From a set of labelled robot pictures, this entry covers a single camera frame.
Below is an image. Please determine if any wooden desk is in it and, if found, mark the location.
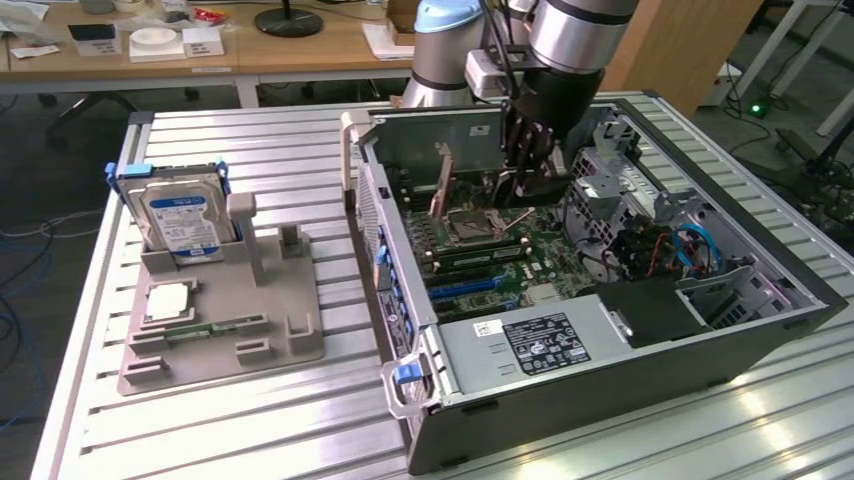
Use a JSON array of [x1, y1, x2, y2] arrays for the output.
[[0, 0, 602, 96]]

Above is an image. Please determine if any grey parts rack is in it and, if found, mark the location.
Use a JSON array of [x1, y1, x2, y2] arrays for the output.
[[118, 191, 329, 397]]

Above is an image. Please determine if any blue expansion slot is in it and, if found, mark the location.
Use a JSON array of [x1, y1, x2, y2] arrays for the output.
[[430, 284, 513, 304], [425, 272, 502, 296]]

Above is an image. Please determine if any stack of white papers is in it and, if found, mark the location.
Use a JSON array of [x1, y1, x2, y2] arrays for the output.
[[363, 22, 419, 61]]

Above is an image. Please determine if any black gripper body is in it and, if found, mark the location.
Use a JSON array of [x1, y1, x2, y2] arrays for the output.
[[513, 67, 607, 147]]

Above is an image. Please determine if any clear plastic bag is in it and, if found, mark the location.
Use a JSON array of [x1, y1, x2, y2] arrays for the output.
[[0, 0, 54, 47]]

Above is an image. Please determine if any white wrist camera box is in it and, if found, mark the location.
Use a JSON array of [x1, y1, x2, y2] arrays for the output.
[[465, 47, 513, 96]]

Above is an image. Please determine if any blue wire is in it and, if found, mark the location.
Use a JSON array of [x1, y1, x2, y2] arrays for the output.
[[672, 225, 724, 275]]

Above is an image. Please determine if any small white box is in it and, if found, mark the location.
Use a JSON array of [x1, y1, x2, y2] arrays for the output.
[[180, 27, 226, 57]]

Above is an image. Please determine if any white floor cable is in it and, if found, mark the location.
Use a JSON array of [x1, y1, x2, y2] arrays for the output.
[[0, 208, 106, 242]]

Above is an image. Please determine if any wooden cabinet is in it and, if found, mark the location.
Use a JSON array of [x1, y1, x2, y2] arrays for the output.
[[586, 0, 766, 116]]

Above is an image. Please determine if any green RAM stick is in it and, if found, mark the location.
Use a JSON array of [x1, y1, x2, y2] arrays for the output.
[[164, 315, 261, 342]]

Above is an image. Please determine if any CPU socket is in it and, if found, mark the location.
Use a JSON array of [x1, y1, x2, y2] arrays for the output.
[[442, 207, 502, 247]]

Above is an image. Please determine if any hard disk with blue caddy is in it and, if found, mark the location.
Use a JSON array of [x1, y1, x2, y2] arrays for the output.
[[104, 158, 243, 266]]

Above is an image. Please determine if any low-profile GPU card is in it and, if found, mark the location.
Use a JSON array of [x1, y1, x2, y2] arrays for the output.
[[429, 141, 570, 221]]

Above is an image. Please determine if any red wire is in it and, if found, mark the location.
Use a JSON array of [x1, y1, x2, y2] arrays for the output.
[[655, 233, 710, 279]]

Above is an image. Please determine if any perforated metal disk bay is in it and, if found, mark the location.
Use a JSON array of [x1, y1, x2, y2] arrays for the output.
[[674, 264, 802, 331]]

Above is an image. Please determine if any white box with round dish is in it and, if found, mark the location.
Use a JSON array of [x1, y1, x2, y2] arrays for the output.
[[127, 27, 187, 64]]

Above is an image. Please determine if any grey case handle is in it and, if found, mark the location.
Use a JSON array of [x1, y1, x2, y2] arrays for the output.
[[379, 349, 446, 419], [339, 110, 374, 192]]

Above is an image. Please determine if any cardboard box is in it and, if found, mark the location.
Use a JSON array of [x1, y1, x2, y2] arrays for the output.
[[386, 0, 422, 34]]

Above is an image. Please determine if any blue floor cable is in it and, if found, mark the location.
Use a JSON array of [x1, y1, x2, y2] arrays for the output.
[[0, 224, 59, 431]]

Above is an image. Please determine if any installed black RAM stick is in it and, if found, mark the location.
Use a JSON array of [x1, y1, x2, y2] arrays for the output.
[[435, 245, 527, 269]]

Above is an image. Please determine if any black round lamp base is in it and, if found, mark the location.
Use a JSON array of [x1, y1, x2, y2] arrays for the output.
[[253, 0, 326, 38]]

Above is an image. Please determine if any silver CPU chip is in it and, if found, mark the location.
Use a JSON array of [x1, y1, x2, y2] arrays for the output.
[[144, 285, 194, 322]]

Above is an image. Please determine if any green motherboard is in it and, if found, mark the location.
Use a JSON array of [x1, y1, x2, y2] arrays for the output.
[[383, 167, 602, 326]]

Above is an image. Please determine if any black wire bundle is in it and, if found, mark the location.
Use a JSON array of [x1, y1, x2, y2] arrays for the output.
[[607, 228, 661, 282]]

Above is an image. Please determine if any white box with black top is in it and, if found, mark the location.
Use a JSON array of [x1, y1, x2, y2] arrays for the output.
[[66, 22, 123, 57]]

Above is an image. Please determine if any black PC case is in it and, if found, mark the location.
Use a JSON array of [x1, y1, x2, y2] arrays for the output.
[[339, 97, 854, 476]]

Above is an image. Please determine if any grey power supply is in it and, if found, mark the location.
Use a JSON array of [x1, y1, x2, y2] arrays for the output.
[[437, 293, 633, 396]]

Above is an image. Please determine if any black stand base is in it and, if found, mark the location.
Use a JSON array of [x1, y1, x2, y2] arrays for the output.
[[773, 127, 854, 201]]

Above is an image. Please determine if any white desk frame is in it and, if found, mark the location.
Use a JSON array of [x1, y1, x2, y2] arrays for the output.
[[730, 0, 854, 136]]

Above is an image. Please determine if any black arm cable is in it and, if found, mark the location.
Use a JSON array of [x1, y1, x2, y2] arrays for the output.
[[481, 0, 523, 104]]

